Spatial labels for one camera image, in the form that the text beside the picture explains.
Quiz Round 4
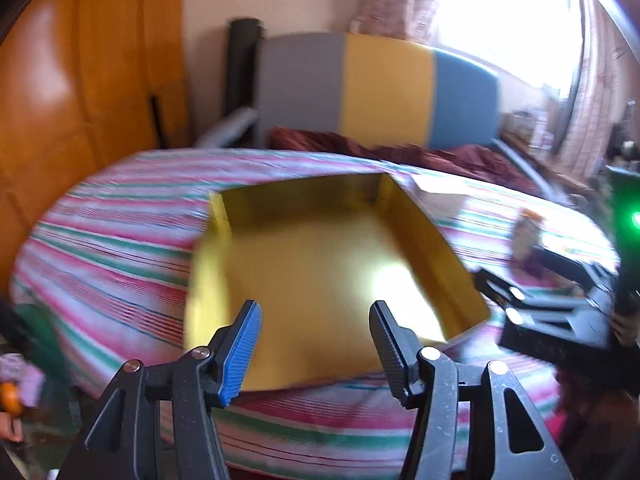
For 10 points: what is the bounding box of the grey yellow blue headboard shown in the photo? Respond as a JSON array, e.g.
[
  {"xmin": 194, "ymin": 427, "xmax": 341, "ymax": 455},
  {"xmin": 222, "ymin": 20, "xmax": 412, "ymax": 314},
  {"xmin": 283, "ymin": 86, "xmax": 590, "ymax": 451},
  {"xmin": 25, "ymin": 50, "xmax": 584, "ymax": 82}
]
[{"xmin": 257, "ymin": 32, "xmax": 501, "ymax": 151}]

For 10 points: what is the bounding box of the bright window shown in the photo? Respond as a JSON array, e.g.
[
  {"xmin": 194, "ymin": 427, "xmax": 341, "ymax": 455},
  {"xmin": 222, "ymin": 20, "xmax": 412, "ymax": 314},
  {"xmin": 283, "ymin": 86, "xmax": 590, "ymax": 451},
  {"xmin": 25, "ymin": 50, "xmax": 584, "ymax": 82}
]
[{"xmin": 432, "ymin": 0, "xmax": 576, "ymax": 91}]

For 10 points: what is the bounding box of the striped bedsheet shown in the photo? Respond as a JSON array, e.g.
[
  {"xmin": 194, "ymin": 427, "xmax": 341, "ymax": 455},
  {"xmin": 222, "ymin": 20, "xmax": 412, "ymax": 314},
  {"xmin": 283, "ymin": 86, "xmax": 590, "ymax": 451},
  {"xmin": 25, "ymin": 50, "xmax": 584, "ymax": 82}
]
[{"xmin": 10, "ymin": 147, "xmax": 621, "ymax": 476}]

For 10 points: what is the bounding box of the gold tray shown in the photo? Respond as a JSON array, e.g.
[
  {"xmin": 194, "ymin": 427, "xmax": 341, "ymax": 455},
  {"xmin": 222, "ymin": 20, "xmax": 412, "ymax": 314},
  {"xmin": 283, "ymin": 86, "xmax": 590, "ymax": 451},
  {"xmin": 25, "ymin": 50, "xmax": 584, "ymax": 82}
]
[{"xmin": 184, "ymin": 172, "xmax": 492, "ymax": 392}]

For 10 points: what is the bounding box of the person's red garment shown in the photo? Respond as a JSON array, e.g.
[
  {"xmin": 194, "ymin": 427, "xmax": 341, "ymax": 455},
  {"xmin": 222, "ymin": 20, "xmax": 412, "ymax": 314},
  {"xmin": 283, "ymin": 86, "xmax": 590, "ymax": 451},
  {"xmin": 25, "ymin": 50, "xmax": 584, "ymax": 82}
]
[{"xmin": 552, "ymin": 367, "xmax": 640, "ymax": 480}]

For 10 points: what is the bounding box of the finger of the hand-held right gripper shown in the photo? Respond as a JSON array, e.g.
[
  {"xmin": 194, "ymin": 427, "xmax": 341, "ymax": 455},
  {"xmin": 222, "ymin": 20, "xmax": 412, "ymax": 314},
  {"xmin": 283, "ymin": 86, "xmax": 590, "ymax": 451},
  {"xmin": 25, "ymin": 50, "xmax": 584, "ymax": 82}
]
[
  {"xmin": 472, "ymin": 267, "xmax": 596, "ymax": 328},
  {"xmin": 530, "ymin": 244, "xmax": 621, "ymax": 291}
]

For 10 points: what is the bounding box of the grey bed rail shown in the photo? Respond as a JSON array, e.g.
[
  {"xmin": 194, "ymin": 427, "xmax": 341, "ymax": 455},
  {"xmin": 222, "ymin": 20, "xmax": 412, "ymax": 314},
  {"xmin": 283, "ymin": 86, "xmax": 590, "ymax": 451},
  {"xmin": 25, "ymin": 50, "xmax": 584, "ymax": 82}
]
[
  {"xmin": 492, "ymin": 137, "xmax": 576, "ymax": 201},
  {"xmin": 195, "ymin": 107, "xmax": 258, "ymax": 148}
]

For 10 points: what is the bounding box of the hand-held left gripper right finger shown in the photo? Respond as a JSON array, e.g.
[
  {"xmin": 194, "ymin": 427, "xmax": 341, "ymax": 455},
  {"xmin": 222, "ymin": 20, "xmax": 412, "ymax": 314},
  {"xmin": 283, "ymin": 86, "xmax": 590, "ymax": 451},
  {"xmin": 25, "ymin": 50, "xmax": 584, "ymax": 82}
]
[{"xmin": 369, "ymin": 300, "xmax": 576, "ymax": 480}]

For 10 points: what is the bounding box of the black wardrobe handle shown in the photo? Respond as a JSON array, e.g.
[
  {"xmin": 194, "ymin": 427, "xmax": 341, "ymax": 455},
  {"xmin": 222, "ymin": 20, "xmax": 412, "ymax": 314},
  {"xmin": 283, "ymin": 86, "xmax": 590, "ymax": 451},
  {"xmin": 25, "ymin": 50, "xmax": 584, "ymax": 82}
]
[{"xmin": 149, "ymin": 95, "xmax": 169, "ymax": 149}]

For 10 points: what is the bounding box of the small orange object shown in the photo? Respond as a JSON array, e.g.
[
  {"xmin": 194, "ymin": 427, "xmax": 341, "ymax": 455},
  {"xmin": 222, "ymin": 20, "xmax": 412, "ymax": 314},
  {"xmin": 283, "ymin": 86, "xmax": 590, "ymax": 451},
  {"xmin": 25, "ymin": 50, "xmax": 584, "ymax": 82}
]
[{"xmin": 0, "ymin": 382, "xmax": 23, "ymax": 417}]

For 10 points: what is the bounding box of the black rolled mat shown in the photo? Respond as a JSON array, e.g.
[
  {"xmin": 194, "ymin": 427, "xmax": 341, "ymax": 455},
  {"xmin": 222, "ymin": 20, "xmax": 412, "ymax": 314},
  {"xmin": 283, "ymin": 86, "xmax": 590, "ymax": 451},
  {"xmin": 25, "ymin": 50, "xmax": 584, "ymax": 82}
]
[{"xmin": 225, "ymin": 17, "xmax": 263, "ymax": 131}]

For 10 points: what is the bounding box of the wooden wardrobe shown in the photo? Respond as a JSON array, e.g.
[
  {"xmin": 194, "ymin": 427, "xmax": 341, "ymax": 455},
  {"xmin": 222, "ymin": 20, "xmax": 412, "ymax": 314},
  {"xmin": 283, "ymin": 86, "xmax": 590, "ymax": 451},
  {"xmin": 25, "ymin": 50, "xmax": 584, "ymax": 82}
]
[{"xmin": 0, "ymin": 0, "xmax": 191, "ymax": 271}]

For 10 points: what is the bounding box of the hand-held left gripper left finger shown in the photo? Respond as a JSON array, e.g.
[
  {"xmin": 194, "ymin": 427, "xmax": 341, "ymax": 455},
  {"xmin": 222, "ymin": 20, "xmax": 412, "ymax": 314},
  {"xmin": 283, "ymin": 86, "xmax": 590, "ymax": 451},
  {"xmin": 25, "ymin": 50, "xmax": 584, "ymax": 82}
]
[{"xmin": 55, "ymin": 300, "xmax": 263, "ymax": 480}]

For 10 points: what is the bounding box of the pink curtain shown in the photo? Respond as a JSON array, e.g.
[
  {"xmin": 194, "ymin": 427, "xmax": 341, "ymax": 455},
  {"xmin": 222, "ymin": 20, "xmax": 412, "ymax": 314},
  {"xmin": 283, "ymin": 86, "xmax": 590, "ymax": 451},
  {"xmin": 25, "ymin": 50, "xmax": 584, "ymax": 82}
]
[
  {"xmin": 565, "ymin": 0, "xmax": 626, "ymax": 171},
  {"xmin": 350, "ymin": 0, "xmax": 451, "ymax": 43}
]

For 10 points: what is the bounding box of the cluttered wooden side table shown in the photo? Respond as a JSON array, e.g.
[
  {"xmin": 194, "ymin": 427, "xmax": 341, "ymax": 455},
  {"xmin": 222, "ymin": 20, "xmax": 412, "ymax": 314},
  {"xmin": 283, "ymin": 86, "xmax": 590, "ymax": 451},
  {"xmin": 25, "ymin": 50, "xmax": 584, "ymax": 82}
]
[{"xmin": 500, "ymin": 107, "xmax": 591, "ymax": 196}]

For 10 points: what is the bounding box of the person's right hand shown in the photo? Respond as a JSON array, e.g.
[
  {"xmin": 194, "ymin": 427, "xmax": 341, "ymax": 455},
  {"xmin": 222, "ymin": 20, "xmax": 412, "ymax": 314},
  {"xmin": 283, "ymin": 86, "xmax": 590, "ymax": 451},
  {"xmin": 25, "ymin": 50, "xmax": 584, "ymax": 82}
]
[{"xmin": 611, "ymin": 305, "xmax": 640, "ymax": 348}]

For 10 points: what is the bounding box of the orange-topped snack packet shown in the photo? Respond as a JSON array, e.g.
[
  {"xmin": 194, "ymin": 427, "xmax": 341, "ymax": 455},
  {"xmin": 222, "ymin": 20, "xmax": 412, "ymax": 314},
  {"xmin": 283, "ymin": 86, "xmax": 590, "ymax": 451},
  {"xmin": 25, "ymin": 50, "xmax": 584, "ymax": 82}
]
[{"xmin": 512, "ymin": 207, "xmax": 546, "ymax": 263}]

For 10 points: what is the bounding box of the pink fluffy cloth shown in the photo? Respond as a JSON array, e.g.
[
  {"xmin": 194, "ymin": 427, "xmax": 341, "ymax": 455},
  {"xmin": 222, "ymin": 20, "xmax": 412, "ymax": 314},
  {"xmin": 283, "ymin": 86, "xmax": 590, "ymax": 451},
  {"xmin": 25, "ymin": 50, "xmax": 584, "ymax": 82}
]
[{"xmin": 0, "ymin": 352, "xmax": 46, "ymax": 408}]

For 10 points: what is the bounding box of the maroon blanket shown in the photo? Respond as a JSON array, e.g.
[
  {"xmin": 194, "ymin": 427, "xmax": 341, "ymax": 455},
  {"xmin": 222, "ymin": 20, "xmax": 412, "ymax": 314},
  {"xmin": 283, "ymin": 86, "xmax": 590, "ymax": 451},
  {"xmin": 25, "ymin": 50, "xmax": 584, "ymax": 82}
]
[{"xmin": 270, "ymin": 127, "xmax": 541, "ymax": 191}]

